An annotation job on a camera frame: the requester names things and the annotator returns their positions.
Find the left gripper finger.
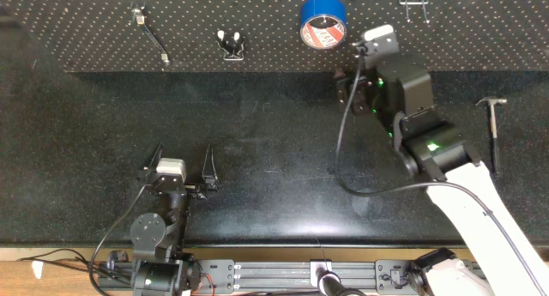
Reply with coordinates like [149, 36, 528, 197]
[146, 142, 166, 173]
[201, 144, 220, 191]

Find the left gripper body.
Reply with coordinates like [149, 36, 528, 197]
[136, 169, 220, 200]

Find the roll of blue tape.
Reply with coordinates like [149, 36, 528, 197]
[299, 0, 348, 51]

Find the black pegboard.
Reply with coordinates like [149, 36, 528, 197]
[0, 0, 549, 73]

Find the wrench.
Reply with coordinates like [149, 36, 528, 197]
[130, 3, 171, 66]

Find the hammer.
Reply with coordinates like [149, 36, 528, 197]
[475, 95, 509, 175]

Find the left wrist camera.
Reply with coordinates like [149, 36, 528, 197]
[155, 157, 188, 184]

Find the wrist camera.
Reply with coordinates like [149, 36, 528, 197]
[155, 157, 188, 184]
[359, 23, 401, 69]

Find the black cable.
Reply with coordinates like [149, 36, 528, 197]
[87, 184, 149, 296]
[334, 42, 549, 296]

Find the mounting rail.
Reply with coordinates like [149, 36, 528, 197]
[19, 247, 486, 296]

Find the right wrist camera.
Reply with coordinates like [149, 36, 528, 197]
[359, 23, 401, 69]

